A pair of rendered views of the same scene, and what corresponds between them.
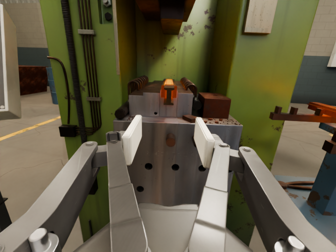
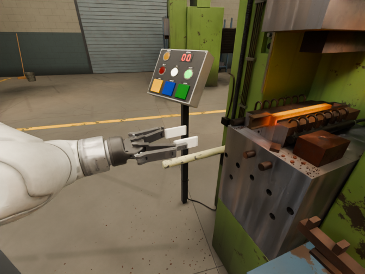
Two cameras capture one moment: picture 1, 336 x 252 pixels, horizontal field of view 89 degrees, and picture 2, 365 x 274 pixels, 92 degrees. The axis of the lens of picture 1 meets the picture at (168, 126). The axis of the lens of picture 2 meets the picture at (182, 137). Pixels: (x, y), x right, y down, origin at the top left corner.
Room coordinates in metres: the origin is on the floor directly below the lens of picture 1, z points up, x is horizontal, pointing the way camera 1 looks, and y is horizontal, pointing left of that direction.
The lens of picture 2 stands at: (0.00, -0.42, 1.25)
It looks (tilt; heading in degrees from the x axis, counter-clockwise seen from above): 29 degrees down; 67
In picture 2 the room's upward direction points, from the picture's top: straight up
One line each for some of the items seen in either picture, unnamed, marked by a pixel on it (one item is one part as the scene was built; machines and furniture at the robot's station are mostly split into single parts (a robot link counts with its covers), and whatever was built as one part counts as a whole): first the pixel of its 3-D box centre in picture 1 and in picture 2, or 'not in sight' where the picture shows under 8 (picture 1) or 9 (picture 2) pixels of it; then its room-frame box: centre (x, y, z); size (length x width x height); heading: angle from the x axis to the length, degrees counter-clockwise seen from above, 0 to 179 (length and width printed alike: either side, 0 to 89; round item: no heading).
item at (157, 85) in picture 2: not in sight; (157, 86); (0.28, 0.62, 1.01); 0.07 x 0.05 x 0.07; 115
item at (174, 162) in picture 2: not in sight; (196, 156); (0.44, 0.37, 0.62); 0.44 x 0.05 x 0.05; 0
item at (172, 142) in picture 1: (170, 139); (249, 154); (0.45, -0.01, 0.87); 0.04 x 0.03 x 0.03; 0
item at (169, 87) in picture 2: not in sight; (169, 88); (0.33, 0.53, 1.01); 0.07 x 0.05 x 0.07; 115
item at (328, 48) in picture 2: (171, 19); (341, 42); (0.78, 0.00, 1.24); 0.30 x 0.07 x 0.06; 0
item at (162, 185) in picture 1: (172, 147); (294, 173); (0.75, -0.03, 0.69); 0.56 x 0.38 x 0.45; 0
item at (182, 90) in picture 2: not in sight; (182, 91); (0.37, 0.44, 1.01); 0.07 x 0.05 x 0.07; 115
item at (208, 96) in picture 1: (212, 104); (320, 147); (0.59, -0.15, 0.95); 0.12 x 0.09 x 0.07; 0
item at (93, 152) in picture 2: not in sight; (96, 155); (-0.05, 0.00, 1.00); 0.09 x 0.06 x 0.09; 90
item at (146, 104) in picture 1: (162, 92); (300, 117); (0.74, 0.03, 0.96); 0.42 x 0.20 x 0.09; 0
